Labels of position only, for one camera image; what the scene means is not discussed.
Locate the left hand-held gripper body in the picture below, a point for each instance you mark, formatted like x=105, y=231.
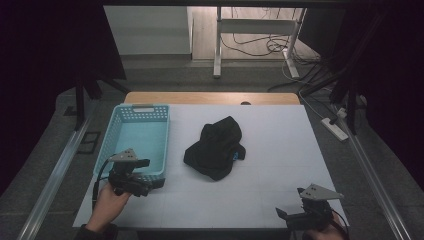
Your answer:
x=125, y=176

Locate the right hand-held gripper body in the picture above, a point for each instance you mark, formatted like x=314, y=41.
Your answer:
x=311, y=213

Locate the light blue plastic basket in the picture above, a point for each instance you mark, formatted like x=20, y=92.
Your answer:
x=140, y=136

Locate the black cloth garment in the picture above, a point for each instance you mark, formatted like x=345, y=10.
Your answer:
x=213, y=150

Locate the person's right hand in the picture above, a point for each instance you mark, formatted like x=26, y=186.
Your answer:
x=328, y=231

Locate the person's left hand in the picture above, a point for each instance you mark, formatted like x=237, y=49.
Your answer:
x=106, y=206

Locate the white table mat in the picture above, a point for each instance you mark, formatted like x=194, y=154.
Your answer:
x=266, y=150

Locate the white power strip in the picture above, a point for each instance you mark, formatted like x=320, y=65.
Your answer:
x=334, y=129

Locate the white plug adapter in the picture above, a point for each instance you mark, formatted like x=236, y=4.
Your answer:
x=341, y=112

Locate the black metal stand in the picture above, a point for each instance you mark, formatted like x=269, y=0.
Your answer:
x=350, y=100
x=80, y=100

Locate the wooden table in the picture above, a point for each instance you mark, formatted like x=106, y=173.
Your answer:
x=206, y=98

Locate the black round table grommet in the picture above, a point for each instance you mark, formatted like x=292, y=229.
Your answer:
x=245, y=103

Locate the aluminium rail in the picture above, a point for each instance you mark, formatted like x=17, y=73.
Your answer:
x=373, y=180
x=56, y=176

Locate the white wall panel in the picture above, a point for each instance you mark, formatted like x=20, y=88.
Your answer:
x=146, y=30

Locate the white metal desk frame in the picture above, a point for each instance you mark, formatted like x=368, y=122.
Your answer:
x=256, y=26

